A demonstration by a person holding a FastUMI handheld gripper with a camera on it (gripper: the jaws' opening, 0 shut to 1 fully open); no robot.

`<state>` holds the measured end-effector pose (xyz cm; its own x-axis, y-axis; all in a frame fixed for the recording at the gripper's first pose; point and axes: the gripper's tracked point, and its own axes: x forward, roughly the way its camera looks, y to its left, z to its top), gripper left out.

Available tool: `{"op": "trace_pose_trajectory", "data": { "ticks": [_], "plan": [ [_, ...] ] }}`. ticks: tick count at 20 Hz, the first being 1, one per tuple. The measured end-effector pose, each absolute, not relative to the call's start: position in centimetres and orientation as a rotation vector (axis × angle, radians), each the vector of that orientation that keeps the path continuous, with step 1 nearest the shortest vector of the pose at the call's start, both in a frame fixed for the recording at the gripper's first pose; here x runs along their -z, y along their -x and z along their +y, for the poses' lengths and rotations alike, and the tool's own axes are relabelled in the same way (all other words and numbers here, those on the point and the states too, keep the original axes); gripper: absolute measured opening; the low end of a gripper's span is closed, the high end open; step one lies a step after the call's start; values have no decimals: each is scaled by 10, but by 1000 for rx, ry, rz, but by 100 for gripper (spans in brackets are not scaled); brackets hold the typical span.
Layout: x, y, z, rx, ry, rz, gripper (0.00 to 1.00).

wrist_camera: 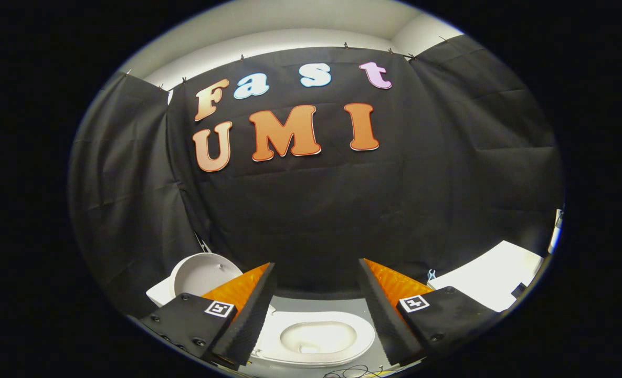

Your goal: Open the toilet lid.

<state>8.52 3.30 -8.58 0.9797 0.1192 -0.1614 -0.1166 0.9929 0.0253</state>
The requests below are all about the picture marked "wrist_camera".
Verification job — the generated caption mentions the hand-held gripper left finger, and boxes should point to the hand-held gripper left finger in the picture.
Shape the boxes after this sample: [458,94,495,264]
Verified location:
[138,261,278,369]

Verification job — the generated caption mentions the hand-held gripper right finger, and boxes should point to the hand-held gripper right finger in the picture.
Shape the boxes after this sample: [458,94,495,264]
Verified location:
[357,257,501,368]

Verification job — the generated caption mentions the white toilet lid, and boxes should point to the white toilet lid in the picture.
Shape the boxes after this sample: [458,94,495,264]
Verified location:
[168,252,245,301]

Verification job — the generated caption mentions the white toilet bowl with seat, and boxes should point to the white toilet bowl with seat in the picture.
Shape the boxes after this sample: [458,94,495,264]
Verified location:
[249,303,376,368]

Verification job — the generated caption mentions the white toilet tank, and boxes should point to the white toilet tank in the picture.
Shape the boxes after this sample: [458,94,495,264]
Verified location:
[146,277,179,309]

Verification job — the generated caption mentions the white panelled cabinet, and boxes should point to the white panelled cabinet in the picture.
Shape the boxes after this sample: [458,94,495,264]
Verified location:
[427,240,545,313]

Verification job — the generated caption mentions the black backdrop cloth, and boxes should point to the black backdrop cloth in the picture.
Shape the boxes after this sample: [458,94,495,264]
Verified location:
[68,34,564,318]

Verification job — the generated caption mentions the white shelf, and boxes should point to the white shelf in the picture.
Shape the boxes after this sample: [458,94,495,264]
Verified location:
[547,209,564,256]

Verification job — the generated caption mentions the tangled black cables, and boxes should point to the tangled black cables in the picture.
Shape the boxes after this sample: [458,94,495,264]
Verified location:
[323,364,382,378]

